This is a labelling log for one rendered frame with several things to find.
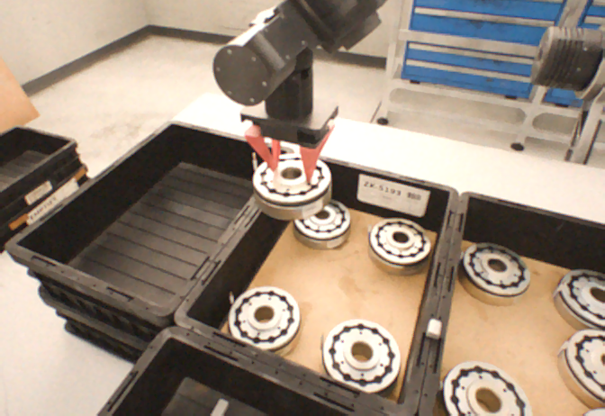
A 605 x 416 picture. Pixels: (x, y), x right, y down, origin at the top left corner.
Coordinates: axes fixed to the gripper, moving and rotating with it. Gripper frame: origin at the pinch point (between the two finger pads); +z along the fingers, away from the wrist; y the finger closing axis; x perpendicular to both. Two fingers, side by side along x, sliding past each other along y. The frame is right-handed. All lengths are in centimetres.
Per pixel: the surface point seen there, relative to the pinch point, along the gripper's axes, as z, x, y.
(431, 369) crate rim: 11.8, -13.1, 22.6
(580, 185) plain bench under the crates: 36, 65, 52
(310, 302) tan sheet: 21.6, -4.5, 4.2
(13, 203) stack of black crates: 51, 10, -103
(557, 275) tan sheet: 22.4, 16.8, 39.8
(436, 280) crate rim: 13.3, 0.4, 21.0
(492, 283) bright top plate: 19.0, 8.0, 29.4
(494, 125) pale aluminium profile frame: 94, 194, 38
